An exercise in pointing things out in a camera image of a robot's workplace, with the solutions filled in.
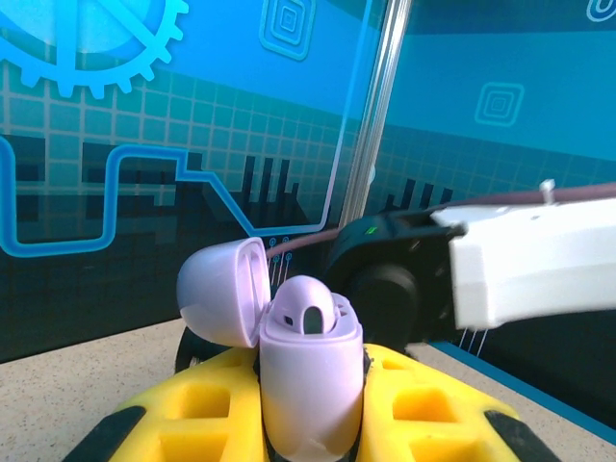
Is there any aluminium frame post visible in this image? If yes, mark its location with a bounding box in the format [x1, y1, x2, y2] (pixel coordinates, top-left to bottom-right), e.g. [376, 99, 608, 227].
[340, 0, 416, 237]

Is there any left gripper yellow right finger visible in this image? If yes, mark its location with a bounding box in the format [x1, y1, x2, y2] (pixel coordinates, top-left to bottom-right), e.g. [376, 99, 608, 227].
[358, 342, 554, 462]

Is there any blue table side strip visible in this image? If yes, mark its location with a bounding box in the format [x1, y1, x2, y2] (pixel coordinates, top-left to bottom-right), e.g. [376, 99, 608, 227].
[418, 339, 616, 442]

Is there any purple earbud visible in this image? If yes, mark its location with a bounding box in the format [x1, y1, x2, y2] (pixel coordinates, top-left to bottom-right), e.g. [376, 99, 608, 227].
[270, 274, 339, 338]

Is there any purple round earbud case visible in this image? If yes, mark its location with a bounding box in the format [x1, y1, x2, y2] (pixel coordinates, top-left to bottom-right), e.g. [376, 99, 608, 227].
[175, 236, 366, 461]

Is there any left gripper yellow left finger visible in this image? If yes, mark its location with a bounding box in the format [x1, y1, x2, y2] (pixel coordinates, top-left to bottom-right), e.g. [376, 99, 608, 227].
[62, 344, 270, 462]

